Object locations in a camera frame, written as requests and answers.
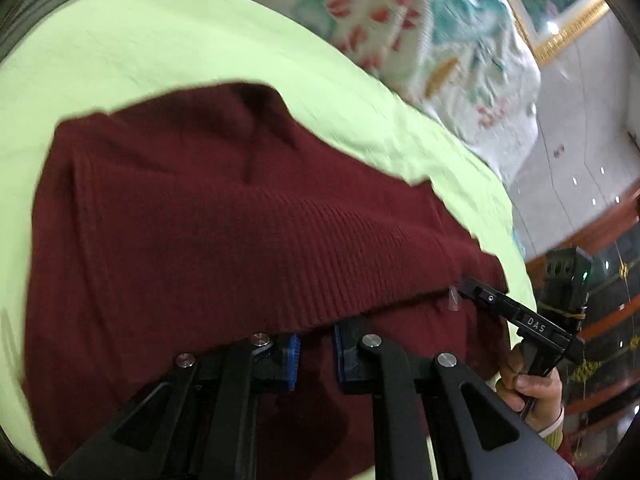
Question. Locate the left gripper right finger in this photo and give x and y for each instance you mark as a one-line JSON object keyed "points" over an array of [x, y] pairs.
{"points": [[350, 373]]}

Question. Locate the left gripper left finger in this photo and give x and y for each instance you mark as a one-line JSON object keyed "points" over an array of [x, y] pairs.
{"points": [[279, 364]]}

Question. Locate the dark red knit sweater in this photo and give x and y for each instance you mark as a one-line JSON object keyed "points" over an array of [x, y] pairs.
{"points": [[199, 218]]}

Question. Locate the right hand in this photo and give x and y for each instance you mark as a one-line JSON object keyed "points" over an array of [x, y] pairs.
{"points": [[514, 386]]}

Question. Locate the wooden glass door cabinet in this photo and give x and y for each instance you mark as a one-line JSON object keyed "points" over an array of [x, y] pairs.
{"points": [[601, 395]]}

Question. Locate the white floral quilt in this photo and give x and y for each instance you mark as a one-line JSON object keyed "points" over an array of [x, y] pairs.
{"points": [[461, 62]]}

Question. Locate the light green bed sheet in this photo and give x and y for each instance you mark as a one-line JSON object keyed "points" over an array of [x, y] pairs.
{"points": [[107, 54]]}

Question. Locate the black right camera box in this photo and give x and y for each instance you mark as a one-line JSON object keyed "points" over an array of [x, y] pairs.
{"points": [[563, 297]]}

